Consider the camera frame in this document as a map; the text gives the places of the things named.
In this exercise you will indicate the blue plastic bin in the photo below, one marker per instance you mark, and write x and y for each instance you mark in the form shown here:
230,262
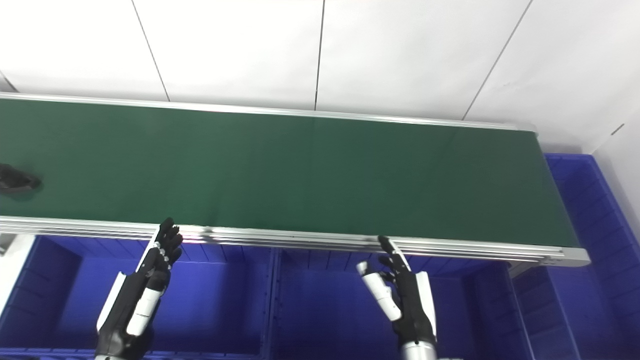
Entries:
215,305
330,310
595,250

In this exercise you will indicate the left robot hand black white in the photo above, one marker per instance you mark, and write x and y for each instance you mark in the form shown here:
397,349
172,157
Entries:
137,295

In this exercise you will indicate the green conveyor belt aluminium frame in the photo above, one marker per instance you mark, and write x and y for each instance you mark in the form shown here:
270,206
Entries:
310,175

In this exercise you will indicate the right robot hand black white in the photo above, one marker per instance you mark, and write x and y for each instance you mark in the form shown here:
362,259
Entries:
407,300

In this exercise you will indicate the black plastic part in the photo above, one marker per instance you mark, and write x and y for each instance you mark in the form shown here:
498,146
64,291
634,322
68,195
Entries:
15,181

